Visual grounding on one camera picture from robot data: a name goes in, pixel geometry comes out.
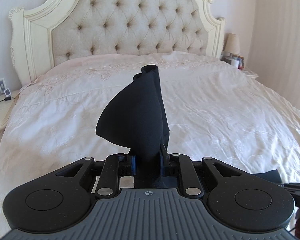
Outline black pants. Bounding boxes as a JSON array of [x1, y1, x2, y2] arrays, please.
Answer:
[[95, 64, 282, 189]]

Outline cream embroidered bedspread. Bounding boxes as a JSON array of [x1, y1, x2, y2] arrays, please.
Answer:
[[0, 52, 300, 238]]

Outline white cylindrical speaker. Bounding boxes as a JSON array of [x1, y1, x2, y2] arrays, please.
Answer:
[[231, 59, 239, 68]]

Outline framed photo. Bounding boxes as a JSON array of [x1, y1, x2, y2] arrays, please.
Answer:
[[232, 54, 244, 70]]

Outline beige bedside lamp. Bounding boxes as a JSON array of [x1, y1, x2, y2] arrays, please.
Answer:
[[224, 33, 240, 56]]

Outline small charger cube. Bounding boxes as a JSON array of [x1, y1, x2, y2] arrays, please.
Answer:
[[4, 88, 12, 98]]

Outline cream tufted headboard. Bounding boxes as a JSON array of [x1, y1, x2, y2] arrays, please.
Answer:
[[9, 0, 225, 85]]

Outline white wall outlet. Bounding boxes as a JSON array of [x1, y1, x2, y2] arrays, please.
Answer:
[[0, 78, 7, 94]]

